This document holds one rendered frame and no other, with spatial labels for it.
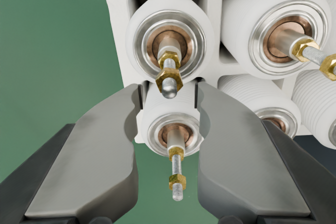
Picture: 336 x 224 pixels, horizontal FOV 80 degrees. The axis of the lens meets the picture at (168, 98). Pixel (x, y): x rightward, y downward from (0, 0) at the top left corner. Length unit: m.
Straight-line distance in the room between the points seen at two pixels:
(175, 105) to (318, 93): 0.20
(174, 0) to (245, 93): 0.15
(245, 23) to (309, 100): 0.17
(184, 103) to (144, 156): 0.44
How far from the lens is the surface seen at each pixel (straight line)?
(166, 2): 0.21
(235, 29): 0.24
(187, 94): 0.27
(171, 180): 0.22
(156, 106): 0.26
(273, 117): 0.28
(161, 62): 0.17
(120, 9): 0.29
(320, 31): 0.26
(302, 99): 0.36
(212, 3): 0.28
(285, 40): 0.22
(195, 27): 0.21
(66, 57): 0.54
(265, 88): 0.30
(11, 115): 0.71
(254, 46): 0.23
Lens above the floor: 0.46
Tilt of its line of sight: 60 degrees down
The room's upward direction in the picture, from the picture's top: 179 degrees counter-clockwise
